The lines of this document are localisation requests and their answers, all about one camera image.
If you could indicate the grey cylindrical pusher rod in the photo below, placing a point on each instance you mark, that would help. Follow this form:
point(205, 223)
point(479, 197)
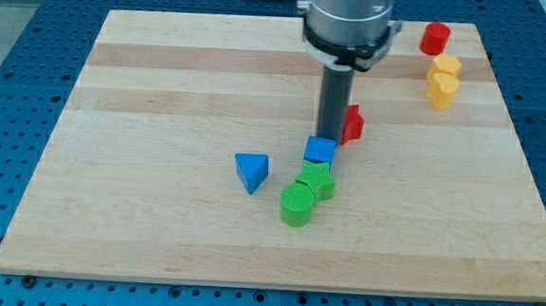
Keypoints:
point(335, 90)

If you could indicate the blue cube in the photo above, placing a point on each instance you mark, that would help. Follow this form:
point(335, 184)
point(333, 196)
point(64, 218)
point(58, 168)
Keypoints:
point(320, 150)

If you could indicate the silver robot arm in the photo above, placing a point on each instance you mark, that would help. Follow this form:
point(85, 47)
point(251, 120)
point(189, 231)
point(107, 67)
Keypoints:
point(346, 36)

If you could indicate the red star block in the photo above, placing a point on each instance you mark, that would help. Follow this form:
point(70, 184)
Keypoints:
point(353, 125)

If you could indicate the green star block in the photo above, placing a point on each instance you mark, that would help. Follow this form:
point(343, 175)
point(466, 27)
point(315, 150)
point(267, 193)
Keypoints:
point(318, 178)

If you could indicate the yellow heart block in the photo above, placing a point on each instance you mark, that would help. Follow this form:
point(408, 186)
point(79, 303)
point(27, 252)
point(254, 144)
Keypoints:
point(442, 90)

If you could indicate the red cylinder block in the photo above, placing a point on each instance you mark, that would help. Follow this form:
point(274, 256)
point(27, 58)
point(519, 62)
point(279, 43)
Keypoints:
point(434, 39)

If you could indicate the yellow hexagon block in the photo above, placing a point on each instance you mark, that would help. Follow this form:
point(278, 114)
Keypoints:
point(444, 63)

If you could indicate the blue triangle block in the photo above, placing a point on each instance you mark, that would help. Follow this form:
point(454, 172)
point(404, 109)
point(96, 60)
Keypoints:
point(252, 169)

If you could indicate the green cylinder block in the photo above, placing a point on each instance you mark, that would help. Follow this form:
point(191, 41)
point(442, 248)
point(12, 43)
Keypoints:
point(297, 202)

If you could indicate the wooden board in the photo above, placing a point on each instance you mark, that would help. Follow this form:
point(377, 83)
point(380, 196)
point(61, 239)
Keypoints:
point(138, 181)

